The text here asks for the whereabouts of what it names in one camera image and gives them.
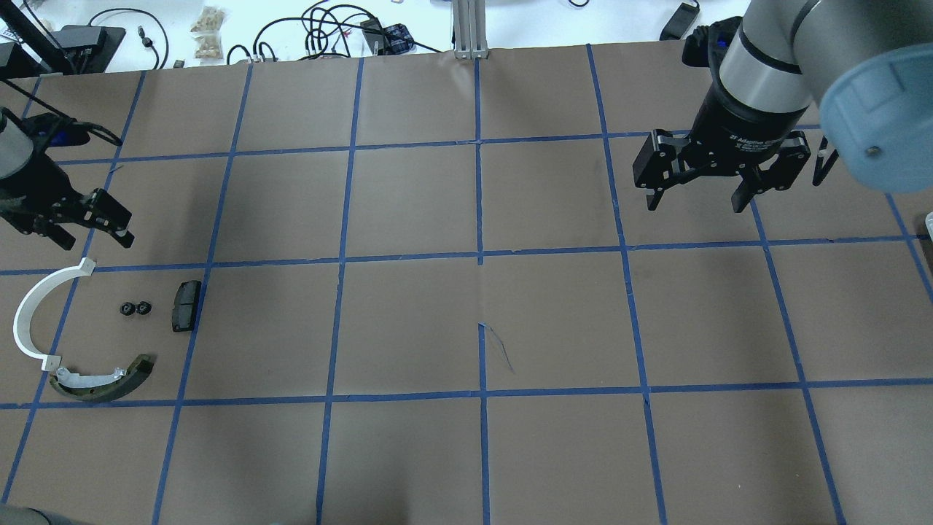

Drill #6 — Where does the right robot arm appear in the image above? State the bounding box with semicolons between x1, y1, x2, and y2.
633;1;932;213

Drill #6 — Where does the olive brake shoe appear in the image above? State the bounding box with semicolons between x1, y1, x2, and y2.
49;354;156;403

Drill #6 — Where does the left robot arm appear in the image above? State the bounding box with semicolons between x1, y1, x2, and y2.
1;107;136;250

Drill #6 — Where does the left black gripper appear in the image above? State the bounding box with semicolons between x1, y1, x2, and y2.
1;157;136;252

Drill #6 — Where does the black brake pad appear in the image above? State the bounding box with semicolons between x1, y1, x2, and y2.
172;280;201;333

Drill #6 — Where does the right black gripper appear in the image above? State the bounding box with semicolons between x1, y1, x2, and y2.
632;81;809;214

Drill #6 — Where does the white curved plastic part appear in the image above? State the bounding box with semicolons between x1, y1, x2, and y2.
12;258;97;373

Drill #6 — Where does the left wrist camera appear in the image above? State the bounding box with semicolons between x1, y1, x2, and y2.
21;113;123;152

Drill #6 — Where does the black power adapter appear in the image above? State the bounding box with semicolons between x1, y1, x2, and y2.
659;1;700;41

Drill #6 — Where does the aluminium frame post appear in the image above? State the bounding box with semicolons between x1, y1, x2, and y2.
450;0;489;60

